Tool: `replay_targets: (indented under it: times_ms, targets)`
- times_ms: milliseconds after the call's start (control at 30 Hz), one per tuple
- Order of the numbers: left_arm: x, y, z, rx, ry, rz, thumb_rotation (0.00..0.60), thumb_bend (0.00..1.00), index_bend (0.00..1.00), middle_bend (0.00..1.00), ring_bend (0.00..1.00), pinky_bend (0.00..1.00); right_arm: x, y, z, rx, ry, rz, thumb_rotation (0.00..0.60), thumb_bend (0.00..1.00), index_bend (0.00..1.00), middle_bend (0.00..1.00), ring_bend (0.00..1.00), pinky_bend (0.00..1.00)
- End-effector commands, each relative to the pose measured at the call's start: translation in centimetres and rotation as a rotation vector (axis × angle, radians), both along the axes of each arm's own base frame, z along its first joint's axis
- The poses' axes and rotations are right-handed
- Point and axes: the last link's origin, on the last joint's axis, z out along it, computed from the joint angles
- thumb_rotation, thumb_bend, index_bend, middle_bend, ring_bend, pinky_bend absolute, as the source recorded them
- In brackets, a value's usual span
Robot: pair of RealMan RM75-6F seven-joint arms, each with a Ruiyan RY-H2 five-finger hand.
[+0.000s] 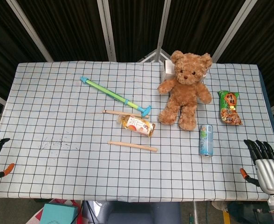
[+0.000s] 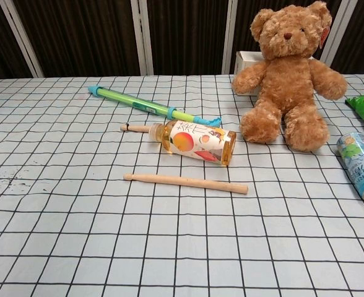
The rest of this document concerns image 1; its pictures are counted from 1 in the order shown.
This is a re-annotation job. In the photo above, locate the wooden drumstick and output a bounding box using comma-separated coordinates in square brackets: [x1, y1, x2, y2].
[107, 140, 158, 153]
[102, 109, 150, 119]

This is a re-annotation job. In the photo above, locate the orange tea bottle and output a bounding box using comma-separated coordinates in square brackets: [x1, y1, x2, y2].
[116, 114, 156, 138]

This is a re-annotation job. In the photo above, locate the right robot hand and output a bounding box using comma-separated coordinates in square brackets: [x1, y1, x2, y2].
[240, 139, 274, 195]

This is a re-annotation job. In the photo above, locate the blue checkered tablecloth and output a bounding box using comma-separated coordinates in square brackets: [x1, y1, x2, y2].
[0, 61, 274, 202]

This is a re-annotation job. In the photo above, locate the white metal table leg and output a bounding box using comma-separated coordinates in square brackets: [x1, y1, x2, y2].
[192, 201, 198, 224]

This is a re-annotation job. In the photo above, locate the teal box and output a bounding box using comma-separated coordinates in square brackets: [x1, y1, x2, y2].
[39, 203, 79, 224]

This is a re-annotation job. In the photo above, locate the white triangular metal bracket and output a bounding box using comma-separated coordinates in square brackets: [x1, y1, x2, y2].
[137, 48, 171, 63]

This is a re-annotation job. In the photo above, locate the green snack bag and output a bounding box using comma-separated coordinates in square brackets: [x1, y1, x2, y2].
[218, 90, 243, 126]

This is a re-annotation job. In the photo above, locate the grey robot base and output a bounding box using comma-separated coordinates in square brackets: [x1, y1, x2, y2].
[96, 201, 182, 224]

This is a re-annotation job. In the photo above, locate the light blue drink can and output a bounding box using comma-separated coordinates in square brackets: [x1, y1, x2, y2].
[199, 124, 214, 157]

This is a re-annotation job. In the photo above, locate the brown teddy bear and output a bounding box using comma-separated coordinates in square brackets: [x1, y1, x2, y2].
[157, 50, 213, 131]

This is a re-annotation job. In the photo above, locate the white cardboard box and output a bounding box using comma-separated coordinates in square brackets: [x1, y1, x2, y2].
[160, 59, 207, 83]

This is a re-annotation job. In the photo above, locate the green blue toy water pump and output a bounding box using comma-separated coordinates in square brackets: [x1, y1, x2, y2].
[80, 76, 152, 117]

